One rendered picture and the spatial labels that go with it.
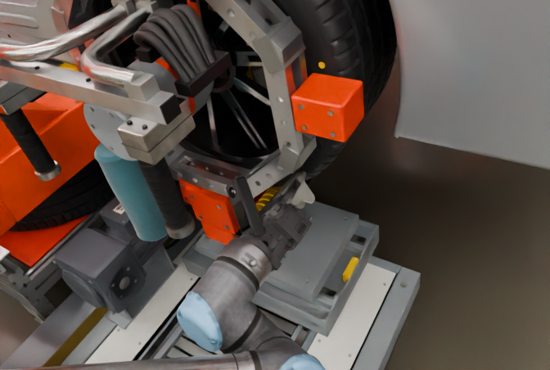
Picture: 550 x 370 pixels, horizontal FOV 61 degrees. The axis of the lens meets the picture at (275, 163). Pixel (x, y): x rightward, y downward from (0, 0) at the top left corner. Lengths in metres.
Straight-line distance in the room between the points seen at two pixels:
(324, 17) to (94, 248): 0.86
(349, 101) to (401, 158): 1.24
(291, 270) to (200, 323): 0.59
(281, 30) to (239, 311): 0.44
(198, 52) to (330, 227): 0.86
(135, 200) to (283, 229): 0.35
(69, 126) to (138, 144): 0.71
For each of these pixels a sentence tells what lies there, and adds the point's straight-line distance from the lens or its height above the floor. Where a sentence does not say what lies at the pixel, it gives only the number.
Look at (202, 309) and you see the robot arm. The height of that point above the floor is 0.67.
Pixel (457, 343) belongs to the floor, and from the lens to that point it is 1.46.
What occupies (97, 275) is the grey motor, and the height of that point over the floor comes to 0.40.
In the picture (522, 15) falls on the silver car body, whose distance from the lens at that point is 0.68.
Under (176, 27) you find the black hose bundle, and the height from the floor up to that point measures 1.03.
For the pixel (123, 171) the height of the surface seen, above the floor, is 0.70.
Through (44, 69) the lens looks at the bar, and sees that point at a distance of 0.80.
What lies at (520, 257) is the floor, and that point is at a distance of 1.66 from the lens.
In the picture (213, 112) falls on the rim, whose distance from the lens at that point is 1.04.
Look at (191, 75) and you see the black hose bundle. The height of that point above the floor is 0.98.
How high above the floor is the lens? 1.28
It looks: 41 degrees down
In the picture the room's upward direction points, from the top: 12 degrees counter-clockwise
